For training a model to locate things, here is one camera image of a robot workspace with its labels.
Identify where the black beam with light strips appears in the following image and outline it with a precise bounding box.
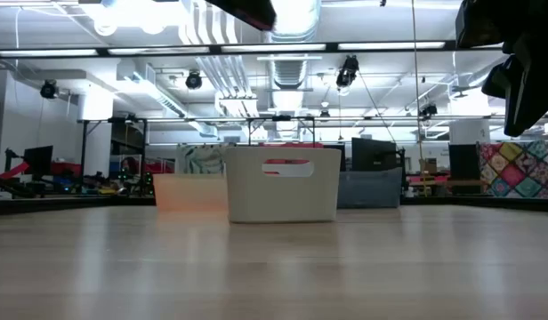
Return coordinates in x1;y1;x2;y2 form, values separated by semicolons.
0;38;506;60

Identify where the colourful patchwork quilt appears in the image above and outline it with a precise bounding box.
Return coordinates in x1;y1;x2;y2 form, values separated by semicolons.
477;140;548;199

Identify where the black computer monitor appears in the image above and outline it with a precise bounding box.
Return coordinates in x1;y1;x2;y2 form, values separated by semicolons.
351;137;399;172
22;145;54;176
447;143;480;181

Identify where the brown cardboard box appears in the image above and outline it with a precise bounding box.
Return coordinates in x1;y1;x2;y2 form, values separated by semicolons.
418;157;439;175

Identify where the wooden background table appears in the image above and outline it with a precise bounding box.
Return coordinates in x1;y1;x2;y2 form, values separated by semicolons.
407;175;480;199

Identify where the floral patterned board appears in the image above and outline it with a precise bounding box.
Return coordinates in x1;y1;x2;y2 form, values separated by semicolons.
174;143;233;175

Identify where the grey translucent plastic bin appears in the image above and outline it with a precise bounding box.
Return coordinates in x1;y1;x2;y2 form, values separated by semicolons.
337;166;405;209

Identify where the orange translucent plastic bin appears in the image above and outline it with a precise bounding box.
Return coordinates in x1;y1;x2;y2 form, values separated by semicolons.
152;172;230;212

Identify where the person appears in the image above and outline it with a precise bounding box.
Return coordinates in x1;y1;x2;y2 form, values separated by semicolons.
121;156;141;179

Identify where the silver ceiling air duct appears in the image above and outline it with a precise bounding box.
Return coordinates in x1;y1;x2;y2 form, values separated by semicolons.
259;0;323;141

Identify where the white ceiling ventilation duct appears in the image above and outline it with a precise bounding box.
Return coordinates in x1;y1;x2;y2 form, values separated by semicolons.
116;57;220;139

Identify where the white plastic bin with handles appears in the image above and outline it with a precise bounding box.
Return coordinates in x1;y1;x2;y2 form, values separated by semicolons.
224;146;343;224

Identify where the black background workstation frame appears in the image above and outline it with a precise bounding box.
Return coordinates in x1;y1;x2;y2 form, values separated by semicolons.
77;114;318;196

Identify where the black aluminium table frame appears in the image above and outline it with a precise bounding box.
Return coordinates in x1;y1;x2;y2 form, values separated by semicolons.
0;195;548;218

